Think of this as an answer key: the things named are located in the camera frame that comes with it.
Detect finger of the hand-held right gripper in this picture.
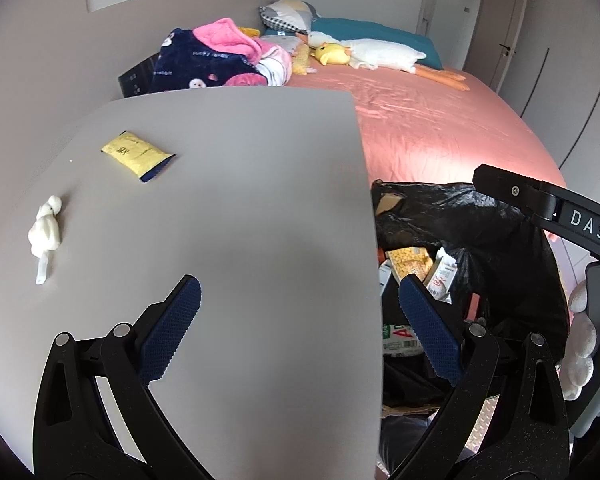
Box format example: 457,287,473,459
472,162,600,261

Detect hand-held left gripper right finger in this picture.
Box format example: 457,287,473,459
397,274,572,480

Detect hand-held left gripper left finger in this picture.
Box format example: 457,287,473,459
32,275,216,480

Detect white green packaging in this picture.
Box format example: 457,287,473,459
382,323,422,357

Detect black trash bag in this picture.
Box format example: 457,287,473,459
370,180,572,413

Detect torn red white carton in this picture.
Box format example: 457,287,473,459
424,249,459,304

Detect small white barcode carton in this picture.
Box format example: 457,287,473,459
378,259,397,302

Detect yellow dotted snack packet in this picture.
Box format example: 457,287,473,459
386,245,434,279

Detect twisted white tissue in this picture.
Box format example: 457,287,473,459
28,194,64,286

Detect yellow packet with navy end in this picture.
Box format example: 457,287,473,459
101,130,176,182

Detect person's right hand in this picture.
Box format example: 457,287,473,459
559,282,598,402

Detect person's dark trousers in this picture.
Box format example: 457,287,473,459
379,414,433,480

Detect bed with pink sheet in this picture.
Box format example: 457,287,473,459
286,64,569,192

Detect white wardrobe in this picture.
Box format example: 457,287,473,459
489,0,600,181

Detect white goose plush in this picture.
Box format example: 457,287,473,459
307,31,469,92

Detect teal pillow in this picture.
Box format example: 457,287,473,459
312,17,444,70

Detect yellow duck plush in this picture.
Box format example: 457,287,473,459
313,42,354,66

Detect black flat panel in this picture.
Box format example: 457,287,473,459
118,52,159,99

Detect yellow corn plush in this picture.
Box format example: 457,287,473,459
290,42,314,76

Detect navy pink fleece blanket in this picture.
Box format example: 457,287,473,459
147,18,269,94

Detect pink white printed cloth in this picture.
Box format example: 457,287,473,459
254,40,294,87

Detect patchwork checked pillow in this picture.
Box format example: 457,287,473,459
258,0,322,37

